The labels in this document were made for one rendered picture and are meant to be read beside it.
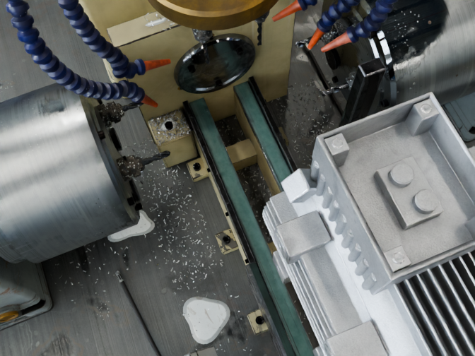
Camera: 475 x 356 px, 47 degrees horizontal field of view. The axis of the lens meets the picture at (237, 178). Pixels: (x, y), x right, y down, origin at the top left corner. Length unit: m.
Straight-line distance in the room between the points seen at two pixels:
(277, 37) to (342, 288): 0.59
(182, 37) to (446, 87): 0.41
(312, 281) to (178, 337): 0.59
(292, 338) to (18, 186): 0.47
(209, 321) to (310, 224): 0.58
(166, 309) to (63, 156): 0.40
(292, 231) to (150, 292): 0.62
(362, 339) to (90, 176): 0.45
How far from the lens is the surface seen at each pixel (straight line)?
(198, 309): 1.03
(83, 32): 0.68
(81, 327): 1.07
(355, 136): 0.45
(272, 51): 1.00
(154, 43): 0.86
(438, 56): 0.87
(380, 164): 0.45
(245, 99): 1.03
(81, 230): 0.81
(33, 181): 0.77
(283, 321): 0.91
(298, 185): 0.46
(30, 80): 1.29
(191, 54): 0.90
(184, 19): 0.63
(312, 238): 0.46
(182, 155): 1.08
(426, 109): 0.45
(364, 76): 0.68
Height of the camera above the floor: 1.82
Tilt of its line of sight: 69 degrees down
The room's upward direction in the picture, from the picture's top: 5 degrees counter-clockwise
